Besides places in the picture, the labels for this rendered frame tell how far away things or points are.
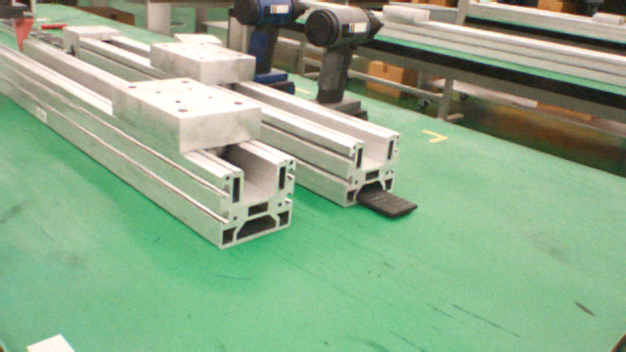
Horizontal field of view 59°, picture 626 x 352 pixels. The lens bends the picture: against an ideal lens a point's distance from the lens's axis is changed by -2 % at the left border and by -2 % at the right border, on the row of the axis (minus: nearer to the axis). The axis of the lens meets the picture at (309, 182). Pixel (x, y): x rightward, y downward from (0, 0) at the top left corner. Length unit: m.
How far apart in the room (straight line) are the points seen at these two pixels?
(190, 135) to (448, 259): 0.31
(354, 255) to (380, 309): 0.10
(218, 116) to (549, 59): 1.65
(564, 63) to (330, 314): 1.73
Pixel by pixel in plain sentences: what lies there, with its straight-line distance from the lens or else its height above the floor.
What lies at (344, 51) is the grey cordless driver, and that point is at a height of 0.93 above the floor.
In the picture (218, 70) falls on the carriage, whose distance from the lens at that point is 0.92.
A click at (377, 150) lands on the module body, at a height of 0.84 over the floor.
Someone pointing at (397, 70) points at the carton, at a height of 0.23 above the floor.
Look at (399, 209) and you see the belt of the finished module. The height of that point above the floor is 0.79.
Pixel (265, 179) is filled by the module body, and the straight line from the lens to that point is 0.62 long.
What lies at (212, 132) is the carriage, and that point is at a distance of 0.63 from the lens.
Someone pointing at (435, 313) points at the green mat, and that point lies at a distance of 0.54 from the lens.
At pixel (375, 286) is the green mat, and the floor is 0.78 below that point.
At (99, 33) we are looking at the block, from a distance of 1.35.
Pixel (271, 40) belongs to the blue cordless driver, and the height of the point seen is 0.91.
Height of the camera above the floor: 1.07
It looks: 22 degrees down
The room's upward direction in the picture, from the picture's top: 6 degrees clockwise
